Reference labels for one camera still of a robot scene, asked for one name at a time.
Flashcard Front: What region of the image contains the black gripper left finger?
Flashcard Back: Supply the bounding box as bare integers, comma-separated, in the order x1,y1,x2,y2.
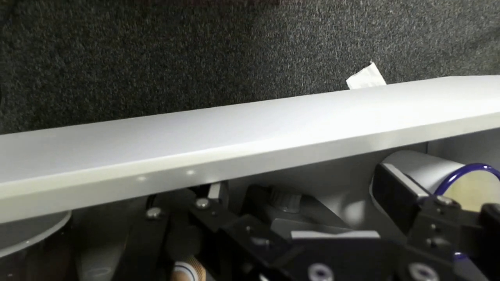
110,182,293,281

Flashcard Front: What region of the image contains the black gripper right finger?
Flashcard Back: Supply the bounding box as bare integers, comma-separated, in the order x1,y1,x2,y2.
371,161,500,281

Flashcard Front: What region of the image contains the white fronted grey drawer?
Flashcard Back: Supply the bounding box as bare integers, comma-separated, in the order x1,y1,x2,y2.
0,74,500,281

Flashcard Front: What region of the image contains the small striped cup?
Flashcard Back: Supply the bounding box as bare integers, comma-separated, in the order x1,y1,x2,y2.
171,257,209,281

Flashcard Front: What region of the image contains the white paper scrap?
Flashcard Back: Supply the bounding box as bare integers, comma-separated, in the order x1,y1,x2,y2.
345,61,387,91

